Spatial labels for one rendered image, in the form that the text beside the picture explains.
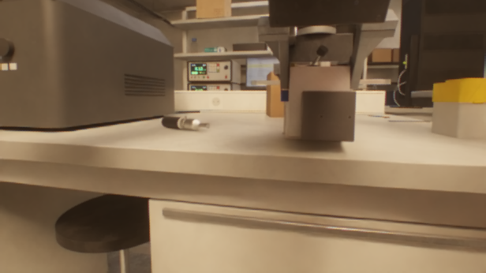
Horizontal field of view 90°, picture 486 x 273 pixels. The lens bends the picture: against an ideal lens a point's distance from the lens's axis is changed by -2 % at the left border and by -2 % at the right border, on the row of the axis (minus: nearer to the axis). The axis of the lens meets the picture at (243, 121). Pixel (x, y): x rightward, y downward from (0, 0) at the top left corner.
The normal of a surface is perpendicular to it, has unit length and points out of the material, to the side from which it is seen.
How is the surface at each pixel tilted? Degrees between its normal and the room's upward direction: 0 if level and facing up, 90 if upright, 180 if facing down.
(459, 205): 90
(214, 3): 90
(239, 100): 90
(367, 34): 130
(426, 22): 90
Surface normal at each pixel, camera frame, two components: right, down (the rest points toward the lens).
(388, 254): -0.21, 0.09
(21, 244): 0.98, 0.03
